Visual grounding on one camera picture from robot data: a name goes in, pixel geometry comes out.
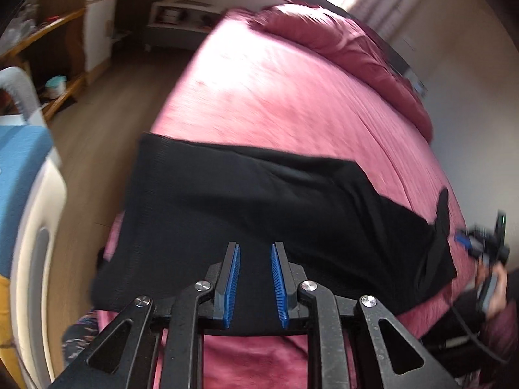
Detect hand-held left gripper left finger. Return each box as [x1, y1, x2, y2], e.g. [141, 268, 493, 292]
[49, 242, 242, 389]

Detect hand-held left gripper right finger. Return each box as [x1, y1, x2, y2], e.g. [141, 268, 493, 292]
[271, 242, 459, 389]

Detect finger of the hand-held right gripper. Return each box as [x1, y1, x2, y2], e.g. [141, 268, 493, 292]
[454, 230, 474, 258]

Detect black pants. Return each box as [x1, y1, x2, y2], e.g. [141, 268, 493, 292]
[91, 132, 459, 337]

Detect person's right hand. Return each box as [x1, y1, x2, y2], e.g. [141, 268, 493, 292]
[475, 265, 509, 320]

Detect patterned dark clothing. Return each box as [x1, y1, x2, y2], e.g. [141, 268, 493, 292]
[60, 310, 107, 375]

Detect dark headboard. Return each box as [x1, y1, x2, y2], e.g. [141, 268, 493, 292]
[239, 0, 428, 96]

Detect pink bed blanket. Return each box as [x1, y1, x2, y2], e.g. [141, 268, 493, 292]
[97, 8, 483, 389]

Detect pink pillow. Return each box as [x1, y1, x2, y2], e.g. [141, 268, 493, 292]
[249, 3, 434, 140]

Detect striped curtain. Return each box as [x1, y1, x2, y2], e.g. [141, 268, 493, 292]
[348, 0, 420, 43]

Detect teal container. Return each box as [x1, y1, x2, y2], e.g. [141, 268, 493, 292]
[44, 76, 68, 100]

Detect grey white low bench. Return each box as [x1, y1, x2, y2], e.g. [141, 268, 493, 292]
[144, 0, 224, 52]

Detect white wooden cabinet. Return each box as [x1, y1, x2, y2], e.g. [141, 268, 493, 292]
[82, 0, 121, 77]

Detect wooden shelf unit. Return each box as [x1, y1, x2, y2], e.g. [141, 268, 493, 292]
[0, 7, 88, 120]

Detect black cable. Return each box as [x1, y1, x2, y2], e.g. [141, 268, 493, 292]
[448, 302, 513, 367]

